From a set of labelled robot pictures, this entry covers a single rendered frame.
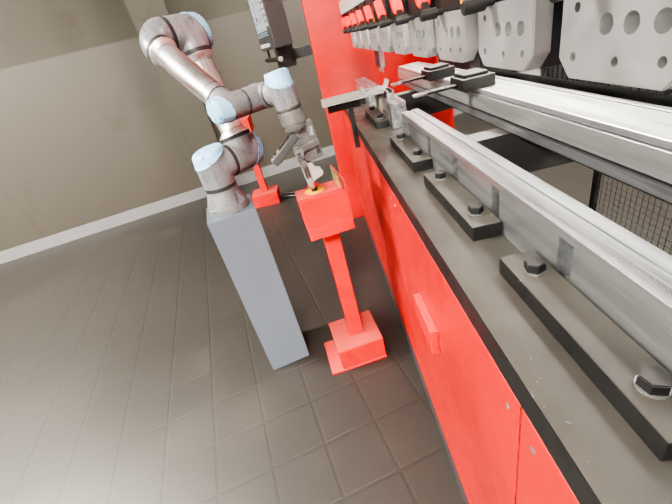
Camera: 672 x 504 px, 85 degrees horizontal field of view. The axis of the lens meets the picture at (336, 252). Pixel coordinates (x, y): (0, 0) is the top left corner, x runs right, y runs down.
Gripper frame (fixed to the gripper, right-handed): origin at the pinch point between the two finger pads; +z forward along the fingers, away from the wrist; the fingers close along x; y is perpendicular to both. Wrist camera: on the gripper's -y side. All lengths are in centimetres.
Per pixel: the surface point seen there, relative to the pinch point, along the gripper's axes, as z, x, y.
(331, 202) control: 6.4, -4.9, 4.4
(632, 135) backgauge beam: -9, -63, 54
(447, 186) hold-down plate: -4, -45, 26
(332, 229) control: 15.9, -4.9, 1.6
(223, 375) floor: 78, 17, -70
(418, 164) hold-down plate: -3.3, -25.1, 28.4
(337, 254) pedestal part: 30.2, 2.1, 0.6
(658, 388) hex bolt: -6, -100, 18
